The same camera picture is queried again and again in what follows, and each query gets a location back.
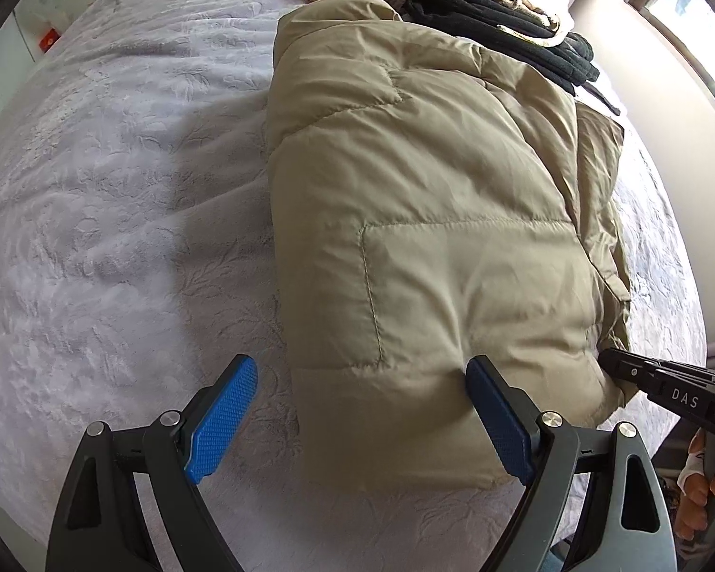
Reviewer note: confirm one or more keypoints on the beige puffer jacket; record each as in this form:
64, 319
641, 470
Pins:
423, 190

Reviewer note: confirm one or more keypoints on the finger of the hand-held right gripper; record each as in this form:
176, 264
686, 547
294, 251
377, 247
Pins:
628, 372

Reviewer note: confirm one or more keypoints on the small red box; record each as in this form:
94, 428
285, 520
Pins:
49, 40

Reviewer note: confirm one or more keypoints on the person's right hand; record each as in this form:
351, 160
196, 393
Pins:
694, 494

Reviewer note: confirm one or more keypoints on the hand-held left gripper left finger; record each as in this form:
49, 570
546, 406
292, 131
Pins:
223, 420

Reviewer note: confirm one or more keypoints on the black folded garment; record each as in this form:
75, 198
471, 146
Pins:
482, 12

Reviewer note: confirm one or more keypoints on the brown framed window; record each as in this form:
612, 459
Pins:
691, 6

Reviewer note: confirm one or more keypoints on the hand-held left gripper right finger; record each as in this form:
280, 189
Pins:
500, 429

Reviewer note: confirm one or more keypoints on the lavender embossed blanket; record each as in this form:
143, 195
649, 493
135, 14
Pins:
125, 190

